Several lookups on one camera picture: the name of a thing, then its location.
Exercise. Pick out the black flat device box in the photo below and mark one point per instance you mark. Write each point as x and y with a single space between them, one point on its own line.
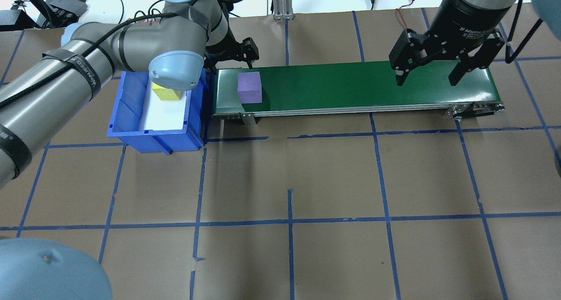
13 19

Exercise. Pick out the yellow foam block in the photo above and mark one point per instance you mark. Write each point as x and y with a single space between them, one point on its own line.
164 94

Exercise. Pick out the black network switch box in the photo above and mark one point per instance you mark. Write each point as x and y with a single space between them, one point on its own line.
68 8

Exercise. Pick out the aluminium profile post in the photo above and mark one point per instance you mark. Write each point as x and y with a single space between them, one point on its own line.
282 1

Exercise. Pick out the purple foam block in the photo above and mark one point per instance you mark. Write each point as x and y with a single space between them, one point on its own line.
250 87

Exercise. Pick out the blue plastic storage bin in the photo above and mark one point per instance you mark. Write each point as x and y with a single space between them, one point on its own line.
127 120

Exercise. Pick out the green conveyor belt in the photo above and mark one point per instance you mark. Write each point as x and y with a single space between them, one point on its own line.
350 87

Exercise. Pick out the white foam pad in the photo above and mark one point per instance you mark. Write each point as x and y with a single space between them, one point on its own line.
166 116

